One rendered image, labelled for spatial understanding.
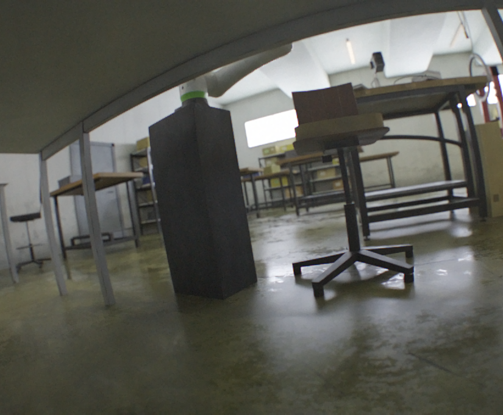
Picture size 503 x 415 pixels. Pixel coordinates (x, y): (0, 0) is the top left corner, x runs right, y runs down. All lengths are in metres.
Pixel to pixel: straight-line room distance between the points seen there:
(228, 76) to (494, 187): 1.87
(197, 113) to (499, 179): 1.98
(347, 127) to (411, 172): 8.58
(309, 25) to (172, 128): 0.71
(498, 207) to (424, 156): 7.58
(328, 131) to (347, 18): 0.42
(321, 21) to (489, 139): 1.65
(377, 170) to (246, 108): 5.23
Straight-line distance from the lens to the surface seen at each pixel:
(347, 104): 1.52
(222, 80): 1.41
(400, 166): 9.57
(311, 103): 1.52
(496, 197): 2.24
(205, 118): 1.19
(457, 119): 2.26
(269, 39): 0.89
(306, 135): 1.05
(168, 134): 1.26
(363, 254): 1.18
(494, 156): 2.24
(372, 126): 1.08
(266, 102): 10.62
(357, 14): 0.87
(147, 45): 0.91
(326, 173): 9.11
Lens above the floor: 0.37
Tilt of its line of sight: 1 degrees down
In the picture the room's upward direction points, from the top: 9 degrees counter-clockwise
